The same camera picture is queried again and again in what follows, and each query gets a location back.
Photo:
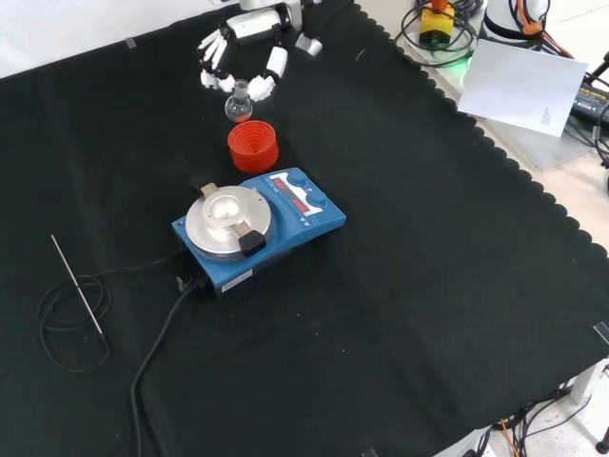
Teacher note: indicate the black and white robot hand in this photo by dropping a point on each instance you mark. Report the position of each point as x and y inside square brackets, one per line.
[252, 25]

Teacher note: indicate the clear round-bottom flask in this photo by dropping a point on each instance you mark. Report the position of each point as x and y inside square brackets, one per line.
[238, 109]

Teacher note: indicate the blue heater with steel plate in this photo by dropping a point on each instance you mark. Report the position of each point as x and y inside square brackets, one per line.
[285, 228]

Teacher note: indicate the grey tape strip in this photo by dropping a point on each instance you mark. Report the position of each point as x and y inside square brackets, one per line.
[368, 452]
[602, 331]
[131, 43]

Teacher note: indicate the yellow stop button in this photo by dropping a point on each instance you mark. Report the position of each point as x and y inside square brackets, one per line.
[435, 26]

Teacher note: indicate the pale board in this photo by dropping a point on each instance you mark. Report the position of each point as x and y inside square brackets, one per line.
[518, 85]

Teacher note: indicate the black bench cloth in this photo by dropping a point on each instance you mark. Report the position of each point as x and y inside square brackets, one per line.
[380, 285]

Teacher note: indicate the thin steel probe rod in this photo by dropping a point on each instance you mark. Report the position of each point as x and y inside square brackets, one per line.
[76, 282]

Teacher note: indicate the black power adapter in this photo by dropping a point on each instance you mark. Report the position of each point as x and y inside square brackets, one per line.
[590, 102]

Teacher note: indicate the white table leg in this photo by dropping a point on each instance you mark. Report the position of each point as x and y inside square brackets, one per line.
[584, 385]

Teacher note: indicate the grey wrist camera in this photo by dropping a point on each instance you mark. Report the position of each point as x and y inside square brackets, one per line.
[310, 44]

